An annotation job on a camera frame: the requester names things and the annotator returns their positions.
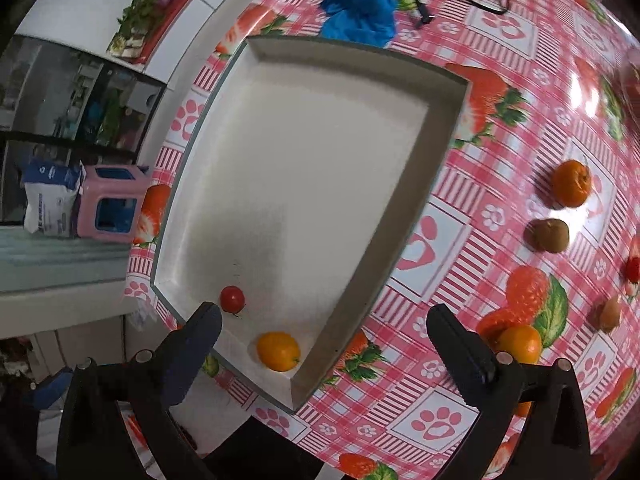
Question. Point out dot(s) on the blue rubber glove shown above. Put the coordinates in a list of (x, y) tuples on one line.
[(357, 10)]

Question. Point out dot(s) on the pink checked strawberry tablecloth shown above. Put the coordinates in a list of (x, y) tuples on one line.
[(500, 125)]

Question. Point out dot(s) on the orange mandarin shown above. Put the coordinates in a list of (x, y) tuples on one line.
[(571, 183)]

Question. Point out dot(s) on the small round orange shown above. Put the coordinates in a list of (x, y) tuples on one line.
[(278, 351)]

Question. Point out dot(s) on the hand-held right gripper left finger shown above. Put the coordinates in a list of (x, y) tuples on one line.
[(192, 357)]

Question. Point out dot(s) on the red tomato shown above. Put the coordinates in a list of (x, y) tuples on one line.
[(633, 267), (232, 299)]

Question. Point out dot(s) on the pink plastic stool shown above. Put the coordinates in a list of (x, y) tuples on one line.
[(107, 185)]

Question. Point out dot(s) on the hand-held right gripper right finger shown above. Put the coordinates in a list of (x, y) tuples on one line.
[(477, 360)]

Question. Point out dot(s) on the brown kiwi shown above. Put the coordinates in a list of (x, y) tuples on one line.
[(549, 235)]

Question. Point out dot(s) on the glass cabinet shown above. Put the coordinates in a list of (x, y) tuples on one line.
[(60, 100)]

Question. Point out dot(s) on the white tray grey rim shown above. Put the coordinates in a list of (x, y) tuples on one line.
[(300, 185)]

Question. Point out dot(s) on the red tray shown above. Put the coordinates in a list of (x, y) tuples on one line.
[(172, 15)]

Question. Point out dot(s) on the green leafy herbs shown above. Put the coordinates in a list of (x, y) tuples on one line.
[(140, 15)]

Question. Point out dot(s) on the white printed bag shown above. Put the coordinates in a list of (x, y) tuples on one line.
[(50, 200)]

